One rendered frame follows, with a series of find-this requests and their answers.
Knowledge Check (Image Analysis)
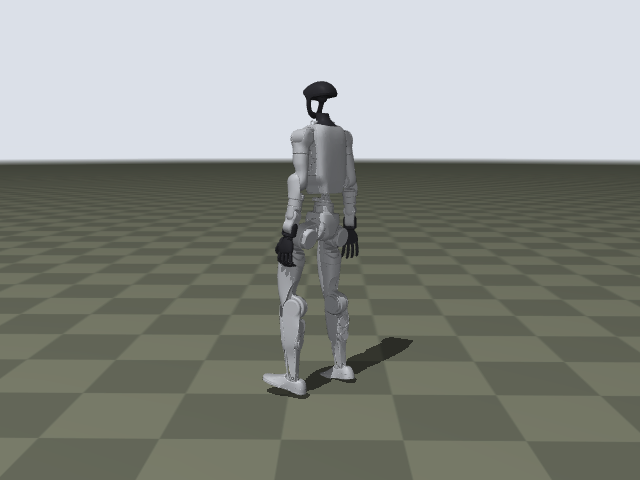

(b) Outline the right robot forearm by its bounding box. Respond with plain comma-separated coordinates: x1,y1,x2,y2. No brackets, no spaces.
342,182,358,226

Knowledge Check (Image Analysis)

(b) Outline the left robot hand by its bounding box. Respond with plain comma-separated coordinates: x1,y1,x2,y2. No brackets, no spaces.
275,224,298,267

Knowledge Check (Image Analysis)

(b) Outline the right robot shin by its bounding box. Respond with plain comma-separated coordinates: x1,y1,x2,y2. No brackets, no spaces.
325,293,349,369

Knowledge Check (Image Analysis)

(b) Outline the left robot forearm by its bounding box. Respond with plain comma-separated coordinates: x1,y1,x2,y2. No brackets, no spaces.
283,174,305,234

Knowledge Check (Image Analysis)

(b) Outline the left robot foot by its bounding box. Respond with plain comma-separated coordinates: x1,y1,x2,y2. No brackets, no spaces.
263,373,307,395

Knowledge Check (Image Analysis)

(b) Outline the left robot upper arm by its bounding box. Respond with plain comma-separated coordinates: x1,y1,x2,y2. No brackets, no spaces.
287,128,314,191

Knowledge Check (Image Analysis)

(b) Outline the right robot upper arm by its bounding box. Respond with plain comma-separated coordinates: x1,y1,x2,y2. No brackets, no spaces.
344,130,356,188

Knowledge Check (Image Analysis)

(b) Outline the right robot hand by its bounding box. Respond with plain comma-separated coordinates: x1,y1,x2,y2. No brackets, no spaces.
337,216,359,259

